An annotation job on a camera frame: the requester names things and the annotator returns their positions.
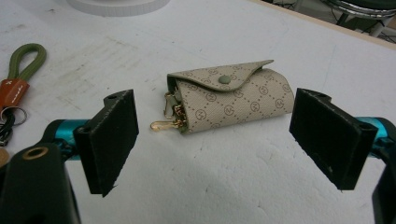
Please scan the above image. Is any round metal stand base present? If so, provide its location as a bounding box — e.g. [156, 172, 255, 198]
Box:
[320, 0, 396, 21]

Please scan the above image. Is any beige patterned key pouch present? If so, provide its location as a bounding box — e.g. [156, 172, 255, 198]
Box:
[149, 59, 295, 135]

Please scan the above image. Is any white round object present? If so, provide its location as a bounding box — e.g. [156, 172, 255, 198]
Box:
[65, 0, 172, 18]

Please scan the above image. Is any green loop keychain brown tag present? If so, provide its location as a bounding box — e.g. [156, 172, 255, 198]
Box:
[0, 43, 48, 147]

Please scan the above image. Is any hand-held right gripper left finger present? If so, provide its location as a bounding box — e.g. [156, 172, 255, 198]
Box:
[43, 89, 140, 198]

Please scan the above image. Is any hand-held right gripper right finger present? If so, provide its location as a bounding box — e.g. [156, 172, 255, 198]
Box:
[289, 88, 396, 191]

